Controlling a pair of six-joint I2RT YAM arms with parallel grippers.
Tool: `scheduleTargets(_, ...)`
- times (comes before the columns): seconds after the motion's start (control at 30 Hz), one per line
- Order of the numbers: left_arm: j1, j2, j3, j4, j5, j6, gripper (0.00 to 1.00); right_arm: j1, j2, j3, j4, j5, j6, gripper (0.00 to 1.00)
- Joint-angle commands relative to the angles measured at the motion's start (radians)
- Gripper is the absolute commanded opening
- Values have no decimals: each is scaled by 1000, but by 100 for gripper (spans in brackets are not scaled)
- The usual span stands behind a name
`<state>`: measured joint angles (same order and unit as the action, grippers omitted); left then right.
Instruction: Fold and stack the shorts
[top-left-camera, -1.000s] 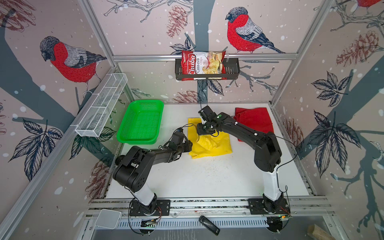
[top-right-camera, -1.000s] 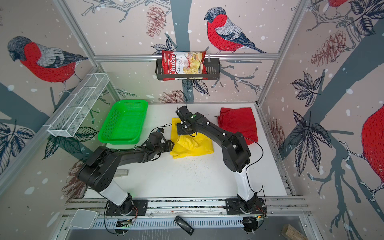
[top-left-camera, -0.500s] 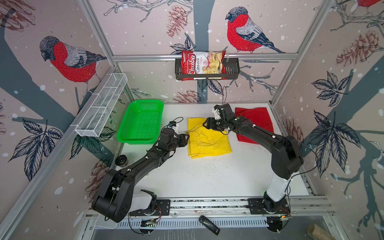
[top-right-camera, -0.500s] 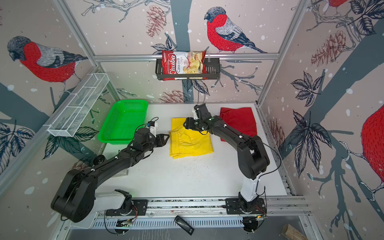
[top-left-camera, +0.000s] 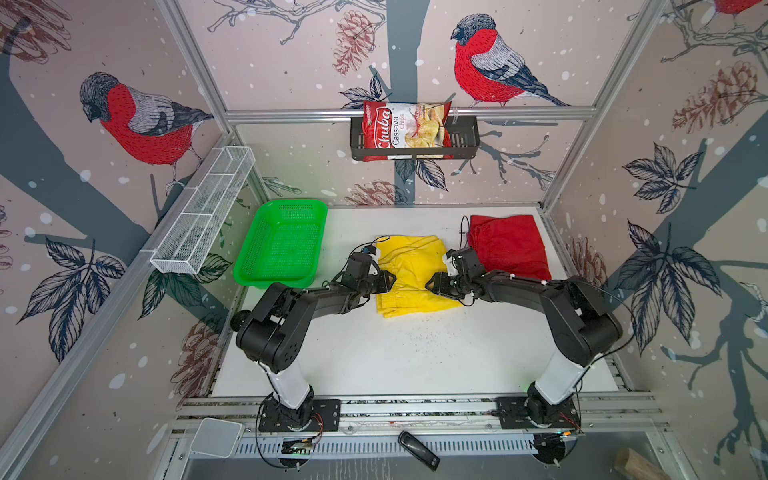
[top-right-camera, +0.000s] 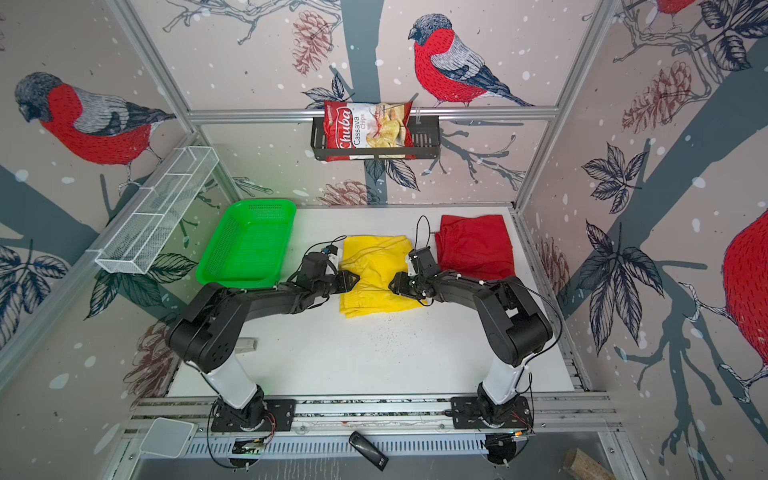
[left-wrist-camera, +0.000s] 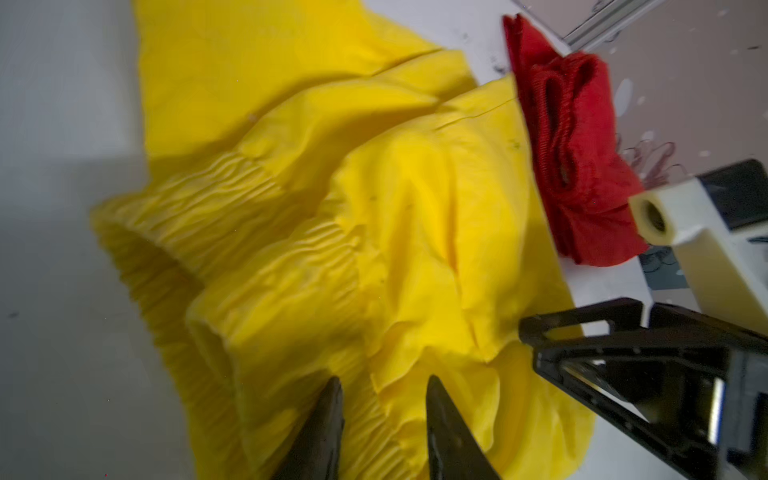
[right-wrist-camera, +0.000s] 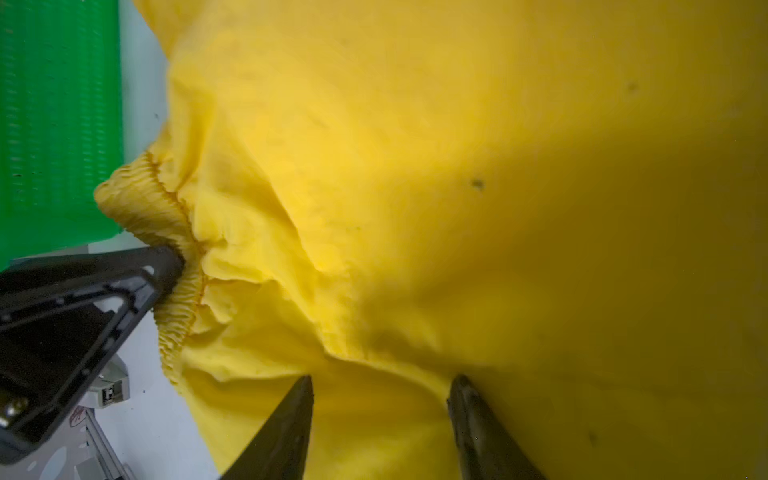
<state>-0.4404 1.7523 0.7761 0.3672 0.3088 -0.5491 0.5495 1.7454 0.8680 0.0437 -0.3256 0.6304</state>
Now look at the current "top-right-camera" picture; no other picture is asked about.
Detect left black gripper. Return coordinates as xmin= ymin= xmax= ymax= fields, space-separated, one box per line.
xmin=313 ymin=269 xmax=361 ymax=299

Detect yellow shorts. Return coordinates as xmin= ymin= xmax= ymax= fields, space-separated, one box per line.
xmin=340 ymin=236 xmax=422 ymax=318

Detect red shorts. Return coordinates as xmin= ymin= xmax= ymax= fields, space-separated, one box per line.
xmin=435 ymin=215 xmax=515 ymax=281

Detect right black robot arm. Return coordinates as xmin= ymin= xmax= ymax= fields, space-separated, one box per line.
xmin=389 ymin=247 xmax=553 ymax=407

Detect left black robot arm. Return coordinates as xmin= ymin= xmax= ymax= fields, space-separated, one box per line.
xmin=165 ymin=252 xmax=360 ymax=428

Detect green plastic tray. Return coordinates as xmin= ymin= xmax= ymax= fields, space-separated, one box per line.
xmin=196 ymin=199 xmax=297 ymax=290

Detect red cassava chips bag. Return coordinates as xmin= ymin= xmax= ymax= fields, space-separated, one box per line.
xmin=323 ymin=101 xmax=413 ymax=149

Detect black remote-like device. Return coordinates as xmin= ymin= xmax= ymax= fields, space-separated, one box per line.
xmin=348 ymin=431 xmax=389 ymax=471

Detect white square pad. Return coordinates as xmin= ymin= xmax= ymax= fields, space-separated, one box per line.
xmin=140 ymin=418 xmax=198 ymax=459

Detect wooden block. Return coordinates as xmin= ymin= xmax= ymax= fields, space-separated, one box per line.
xmin=562 ymin=448 xmax=616 ymax=480

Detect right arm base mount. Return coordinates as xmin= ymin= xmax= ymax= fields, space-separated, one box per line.
xmin=445 ymin=384 xmax=534 ymax=431

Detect black wall basket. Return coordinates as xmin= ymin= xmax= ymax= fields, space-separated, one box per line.
xmin=310 ymin=116 xmax=441 ymax=161

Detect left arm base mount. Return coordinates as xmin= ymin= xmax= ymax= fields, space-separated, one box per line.
xmin=210 ymin=388 xmax=297 ymax=433

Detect white wire mesh basket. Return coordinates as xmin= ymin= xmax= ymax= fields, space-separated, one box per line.
xmin=95 ymin=146 xmax=219 ymax=274

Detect horizontal aluminium frame bar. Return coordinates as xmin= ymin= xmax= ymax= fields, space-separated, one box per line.
xmin=187 ymin=106 xmax=560 ymax=125

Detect aluminium rail base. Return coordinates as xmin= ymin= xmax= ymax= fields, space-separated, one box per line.
xmin=114 ymin=392 xmax=622 ymax=468

